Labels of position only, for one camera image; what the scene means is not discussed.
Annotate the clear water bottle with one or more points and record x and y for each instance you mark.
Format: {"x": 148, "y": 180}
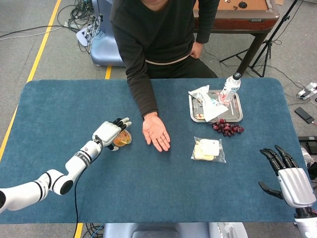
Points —
{"x": 231, "y": 86}

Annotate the metal tray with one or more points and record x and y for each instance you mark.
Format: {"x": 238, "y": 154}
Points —
{"x": 235, "y": 111}

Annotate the white power strip with plugs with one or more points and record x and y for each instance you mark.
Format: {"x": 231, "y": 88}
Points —
{"x": 81, "y": 36}

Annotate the red grape bunch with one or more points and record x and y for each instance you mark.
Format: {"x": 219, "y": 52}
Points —
{"x": 226, "y": 128}

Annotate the grey robot chest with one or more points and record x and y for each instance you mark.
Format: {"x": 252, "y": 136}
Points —
{"x": 173, "y": 230}

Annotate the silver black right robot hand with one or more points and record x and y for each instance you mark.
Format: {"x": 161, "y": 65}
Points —
{"x": 296, "y": 188}

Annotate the black phone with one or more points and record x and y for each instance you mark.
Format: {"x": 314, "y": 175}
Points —
{"x": 304, "y": 115}

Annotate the person's right forearm black sleeve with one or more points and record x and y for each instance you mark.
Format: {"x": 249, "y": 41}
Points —
{"x": 142, "y": 96}

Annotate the clear bag of biscuits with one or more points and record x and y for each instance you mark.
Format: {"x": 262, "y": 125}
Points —
{"x": 208, "y": 150}

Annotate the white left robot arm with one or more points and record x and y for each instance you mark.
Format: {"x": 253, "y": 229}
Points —
{"x": 24, "y": 193}

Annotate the person's right hand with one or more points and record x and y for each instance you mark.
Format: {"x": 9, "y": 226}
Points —
{"x": 154, "y": 130}

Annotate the black round cap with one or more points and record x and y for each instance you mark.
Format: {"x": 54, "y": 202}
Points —
{"x": 243, "y": 4}

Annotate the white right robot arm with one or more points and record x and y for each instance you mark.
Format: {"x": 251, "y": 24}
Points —
{"x": 307, "y": 224}

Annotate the round orange snack cup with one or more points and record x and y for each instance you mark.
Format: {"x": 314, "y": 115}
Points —
{"x": 123, "y": 140}

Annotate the silver crumpled wrap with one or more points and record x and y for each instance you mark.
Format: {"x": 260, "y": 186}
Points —
{"x": 310, "y": 161}

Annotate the small candy in wrapper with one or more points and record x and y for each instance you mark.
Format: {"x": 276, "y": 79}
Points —
{"x": 199, "y": 116}

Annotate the white snack packet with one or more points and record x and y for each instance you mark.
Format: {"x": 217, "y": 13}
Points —
{"x": 211, "y": 106}

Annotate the brown pool table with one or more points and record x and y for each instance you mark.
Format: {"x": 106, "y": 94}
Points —
{"x": 247, "y": 22}

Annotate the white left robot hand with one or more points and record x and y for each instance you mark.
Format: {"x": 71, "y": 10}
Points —
{"x": 107, "y": 131}

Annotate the person's torso black clothes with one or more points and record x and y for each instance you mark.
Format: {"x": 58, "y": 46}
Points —
{"x": 158, "y": 32}

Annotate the blue table mat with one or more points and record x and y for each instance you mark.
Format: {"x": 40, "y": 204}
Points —
{"x": 173, "y": 186}

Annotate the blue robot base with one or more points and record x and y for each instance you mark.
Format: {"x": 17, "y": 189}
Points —
{"x": 106, "y": 49}

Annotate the person's left forearm black sleeve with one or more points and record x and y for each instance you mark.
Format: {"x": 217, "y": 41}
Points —
{"x": 206, "y": 22}

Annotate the black flat device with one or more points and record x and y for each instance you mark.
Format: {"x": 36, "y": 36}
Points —
{"x": 308, "y": 141}

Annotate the person's left hand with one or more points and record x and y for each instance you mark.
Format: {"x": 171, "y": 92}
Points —
{"x": 196, "y": 50}

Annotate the black tripod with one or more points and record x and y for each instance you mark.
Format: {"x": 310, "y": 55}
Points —
{"x": 268, "y": 42}

